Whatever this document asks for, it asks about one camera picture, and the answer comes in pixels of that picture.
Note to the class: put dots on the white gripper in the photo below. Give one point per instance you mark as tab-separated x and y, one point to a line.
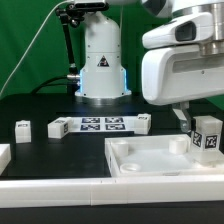
174	68

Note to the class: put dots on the white square tabletop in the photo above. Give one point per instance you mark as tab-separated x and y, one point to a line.
163	155

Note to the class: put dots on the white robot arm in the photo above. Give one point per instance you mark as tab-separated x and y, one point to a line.
103	78

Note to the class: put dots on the white left fence piece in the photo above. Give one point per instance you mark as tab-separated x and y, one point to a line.
5	156

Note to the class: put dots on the white front fence wall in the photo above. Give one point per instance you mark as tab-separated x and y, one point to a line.
105	191

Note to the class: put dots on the tag sheet on table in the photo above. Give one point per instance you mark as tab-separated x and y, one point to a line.
102	124

